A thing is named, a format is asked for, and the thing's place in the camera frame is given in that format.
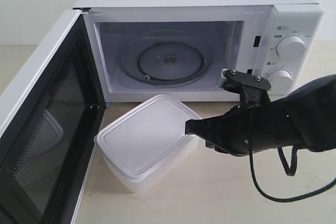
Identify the white plastic lidded container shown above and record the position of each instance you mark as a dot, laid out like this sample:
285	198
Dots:
144	144

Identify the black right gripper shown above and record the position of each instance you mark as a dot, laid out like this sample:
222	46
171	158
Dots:
268	125

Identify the upper white control knob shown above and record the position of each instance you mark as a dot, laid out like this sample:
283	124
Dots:
291	48

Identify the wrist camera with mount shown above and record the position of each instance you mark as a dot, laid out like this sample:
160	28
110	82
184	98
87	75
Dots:
252	90

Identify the microwave door black window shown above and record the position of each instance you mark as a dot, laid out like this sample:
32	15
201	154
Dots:
50	113

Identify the lower white control knob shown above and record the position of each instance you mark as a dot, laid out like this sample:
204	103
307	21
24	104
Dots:
280	79

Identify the glass turntable plate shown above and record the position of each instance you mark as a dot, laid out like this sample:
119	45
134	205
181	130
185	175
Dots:
166	57

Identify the white control knob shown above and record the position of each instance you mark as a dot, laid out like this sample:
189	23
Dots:
280	79
291	48

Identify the white microwave oven body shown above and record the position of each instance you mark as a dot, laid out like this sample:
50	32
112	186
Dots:
243	33

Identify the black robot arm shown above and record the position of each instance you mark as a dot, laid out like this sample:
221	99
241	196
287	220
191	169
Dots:
304	119

